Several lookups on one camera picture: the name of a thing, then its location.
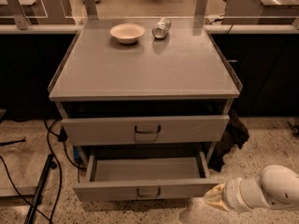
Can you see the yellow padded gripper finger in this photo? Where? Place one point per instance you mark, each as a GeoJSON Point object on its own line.
{"type": "Point", "coordinates": [214, 198]}

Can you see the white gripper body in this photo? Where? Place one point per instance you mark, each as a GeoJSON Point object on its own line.
{"type": "Point", "coordinates": [233, 194]}

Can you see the grey drawer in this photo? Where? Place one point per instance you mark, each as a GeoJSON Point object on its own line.
{"type": "Point", "coordinates": [145, 130]}
{"type": "Point", "coordinates": [145, 179]}

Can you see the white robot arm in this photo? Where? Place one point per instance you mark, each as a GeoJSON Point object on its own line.
{"type": "Point", "coordinates": [276, 188]}

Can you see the grey top drawer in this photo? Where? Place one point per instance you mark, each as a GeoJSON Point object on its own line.
{"type": "Point", "coordinates": [145, 130]}

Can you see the grey metal drawer cabinet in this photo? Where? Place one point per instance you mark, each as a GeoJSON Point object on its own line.
{"type": "Point", "coordinates": [181, 75]}

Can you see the black cloth beside cabinet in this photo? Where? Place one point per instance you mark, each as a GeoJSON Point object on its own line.
{"type": "Point", "coordinates": [235, 134]}

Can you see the black metal bar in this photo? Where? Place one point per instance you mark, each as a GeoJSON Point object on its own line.
{"type": "Point", "coordinates": [30, 218]}

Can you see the silver crushed can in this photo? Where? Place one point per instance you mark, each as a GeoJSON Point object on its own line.
{"type": "Point", "coordinates": [161, 28]}

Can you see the white ceramic bowl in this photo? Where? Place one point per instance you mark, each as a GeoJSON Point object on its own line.
{"type": "Point", "coordinates": [127, 33]}

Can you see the grey background desk right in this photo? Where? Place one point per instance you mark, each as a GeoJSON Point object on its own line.
{"type": "Point", "coordinates": [261, 11]}

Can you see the grey background desk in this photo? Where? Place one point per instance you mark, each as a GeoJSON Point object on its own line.
{"type": "Point", "coordinates": [40, 12]}
{"type": "Point", "coordinates": [261, 11]}

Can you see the black stick on floor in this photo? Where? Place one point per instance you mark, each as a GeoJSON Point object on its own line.
{"type": "Point", "coordinates": [7, 143]}

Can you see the grey background desk left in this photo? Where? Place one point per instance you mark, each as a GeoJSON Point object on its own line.
{"type": "Point", "coordinates": [40, 12]}

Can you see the right grey bracket post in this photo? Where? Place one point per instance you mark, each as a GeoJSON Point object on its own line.
{"type": "Point", "coordinates": [200, 9]}

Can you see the grey bracket post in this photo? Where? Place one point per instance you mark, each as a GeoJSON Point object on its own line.
{"type": "Point", "coordinates": [18, 14]}
{"type": "Point", "coordinates": [200, 9]}
{"type": "Point", "coordinates": [91, 9]}

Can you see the middle grey bracket post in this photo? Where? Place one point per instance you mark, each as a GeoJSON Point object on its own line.
{"type": "Point", "coordinates": [91, 9]}

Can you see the left grey bracket post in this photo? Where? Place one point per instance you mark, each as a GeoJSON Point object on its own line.
{"type": "Point", "coordinates": [18, 14]}

